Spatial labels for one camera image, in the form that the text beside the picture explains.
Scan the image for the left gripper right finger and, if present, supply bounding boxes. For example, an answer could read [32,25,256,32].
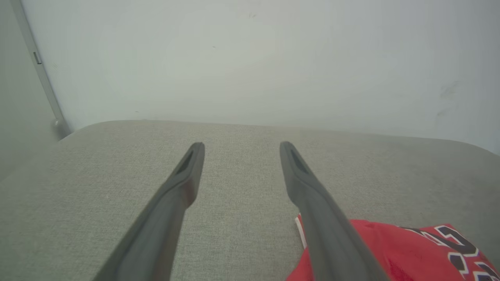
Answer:
[279,141,390,281]

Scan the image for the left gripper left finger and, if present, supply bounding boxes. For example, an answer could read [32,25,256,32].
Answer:
[93,142,205,281]

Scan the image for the red and white jersey garment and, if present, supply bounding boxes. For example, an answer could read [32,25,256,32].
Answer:
[286,213,500,281]

